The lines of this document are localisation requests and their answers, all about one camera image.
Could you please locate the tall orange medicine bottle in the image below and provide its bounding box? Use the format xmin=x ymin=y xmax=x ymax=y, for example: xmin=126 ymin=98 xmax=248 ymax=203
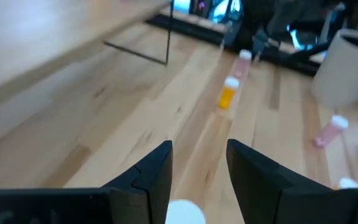
xmin=333 ymin=177 xmax=358 ymax=191

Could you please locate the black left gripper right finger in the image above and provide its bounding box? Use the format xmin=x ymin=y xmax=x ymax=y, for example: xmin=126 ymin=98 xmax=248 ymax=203
xmin=226 ymin=138 xmax=358 ymax=224

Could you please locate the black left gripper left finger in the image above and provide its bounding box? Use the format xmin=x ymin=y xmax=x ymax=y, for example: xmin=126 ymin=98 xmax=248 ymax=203
xmin=0 ymin=139 xmax=173 ymax=224

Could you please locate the pink medicine bottle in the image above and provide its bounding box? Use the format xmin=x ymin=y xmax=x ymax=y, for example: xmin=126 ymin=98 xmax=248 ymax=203
xmin=233 ymin=49 xmax=253 ymax=80
xmin=313 ymin=114 xmax=350 ymax=149

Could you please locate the wide orange medicine bottle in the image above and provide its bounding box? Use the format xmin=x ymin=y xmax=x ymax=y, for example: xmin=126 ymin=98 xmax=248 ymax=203
xmin=165 ymin=198 xmax=207 ymax=224

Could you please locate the white plant pot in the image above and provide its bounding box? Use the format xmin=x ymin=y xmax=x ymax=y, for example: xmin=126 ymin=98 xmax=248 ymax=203
xmin=310 ymin=28 xmax=358 ymax=110

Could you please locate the wooden shelf with black frame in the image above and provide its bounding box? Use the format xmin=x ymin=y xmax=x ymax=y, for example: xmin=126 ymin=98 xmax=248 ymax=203
xmin=0 ymin=0 xmax=175 ymax=114

